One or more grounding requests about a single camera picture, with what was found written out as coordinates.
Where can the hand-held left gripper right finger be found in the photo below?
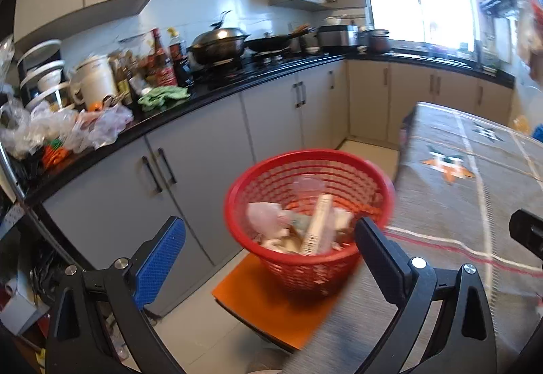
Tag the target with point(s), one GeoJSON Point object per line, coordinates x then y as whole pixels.
{"type": "Point", "coordinates": [382, 264]}

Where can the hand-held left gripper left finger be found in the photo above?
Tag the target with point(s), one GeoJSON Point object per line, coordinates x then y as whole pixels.
{"type": "Point", "coordinates": [163, 259]}

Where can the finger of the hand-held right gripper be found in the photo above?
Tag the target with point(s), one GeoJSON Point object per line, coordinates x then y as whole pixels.
{"type": "Point", "coordinates": [528, 234]}

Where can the red plastic basket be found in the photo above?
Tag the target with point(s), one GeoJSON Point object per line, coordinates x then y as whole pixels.
{"type": "Point", "coordinates": [314, 276]}

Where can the long white box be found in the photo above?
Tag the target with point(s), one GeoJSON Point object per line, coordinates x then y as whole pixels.
{"type": "Point", "coordinates": [318, 225]}

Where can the white plastic bag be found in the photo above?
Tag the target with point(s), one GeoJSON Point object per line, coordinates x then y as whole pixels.
{"type": "Point", "coordinates": [265, 217]}

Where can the grey patterned tablecloth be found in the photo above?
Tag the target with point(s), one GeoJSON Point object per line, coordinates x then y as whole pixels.
{"type": "Point", "coordinates": [445, 208]}

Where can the orange stool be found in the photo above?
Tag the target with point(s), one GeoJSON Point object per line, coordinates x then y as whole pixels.
{"type": "Point", "coordinates": [246, 297]}

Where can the yellow plastic bag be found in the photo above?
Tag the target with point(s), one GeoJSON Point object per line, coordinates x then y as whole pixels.
{"type": "Point", "coordinates": [521, 124]}

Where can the pile of plastic bags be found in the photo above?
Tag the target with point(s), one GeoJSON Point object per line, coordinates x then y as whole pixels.
{"type": "Point", "coordinates": [102, 124]}

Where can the orange plastic bag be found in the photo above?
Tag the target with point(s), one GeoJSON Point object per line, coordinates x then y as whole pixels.
{"type": "Point", "coordinates": [55, 155]}

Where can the green cloth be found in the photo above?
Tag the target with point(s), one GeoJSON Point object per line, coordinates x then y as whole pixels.
{"type": "Point", "coordinates": [163, 97]}

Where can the black kitchen countertop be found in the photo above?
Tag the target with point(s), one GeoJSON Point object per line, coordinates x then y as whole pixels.
{"type": "Point", "coordinates": [212, 92]}

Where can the beige kitchen base cabinets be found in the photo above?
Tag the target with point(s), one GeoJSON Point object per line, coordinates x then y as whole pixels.
{"type": "Point", "coordinates": [271, 119]}

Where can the cluster of condiment bottles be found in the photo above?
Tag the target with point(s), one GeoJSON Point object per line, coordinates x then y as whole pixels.
{"type": "Point", "coordinates": [127, 73]}

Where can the white ceramic jar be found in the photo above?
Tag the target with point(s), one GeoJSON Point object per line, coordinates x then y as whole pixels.
{"type": "Point", "coordinates": [95, 81]}

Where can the red label sauce bottle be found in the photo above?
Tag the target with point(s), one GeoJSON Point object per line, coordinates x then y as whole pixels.
{"type": "Point", "coordinates": [163, 69]}

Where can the bunch of hanging bags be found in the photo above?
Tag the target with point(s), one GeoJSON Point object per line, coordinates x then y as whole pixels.
{"type": "Point", "coordinates": [532, 39]}

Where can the dark soy sauce bottle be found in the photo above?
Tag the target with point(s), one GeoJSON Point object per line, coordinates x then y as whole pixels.
{"type": "Point", "coordinates": [180, 64]}

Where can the black gas stove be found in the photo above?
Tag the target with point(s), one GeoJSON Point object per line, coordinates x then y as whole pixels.
{"type": "Point", "coordinates": [237, 66]}

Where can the brown cooking pot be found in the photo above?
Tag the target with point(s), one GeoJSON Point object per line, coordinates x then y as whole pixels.
{"type": "Point", "coordinates": [377, 41]}

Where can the wok with metal lid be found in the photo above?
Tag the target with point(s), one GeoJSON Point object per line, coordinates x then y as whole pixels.
{"type": "Point", "coordinates": [218, 41]}

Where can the white tiered rack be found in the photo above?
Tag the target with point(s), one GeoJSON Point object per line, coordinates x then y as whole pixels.
{"type": "Point", "coordinates": [42, 69]}

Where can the black frying pan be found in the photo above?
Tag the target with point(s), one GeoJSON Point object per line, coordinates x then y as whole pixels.
{"type": "Point", "coordinates": [267, 44]}

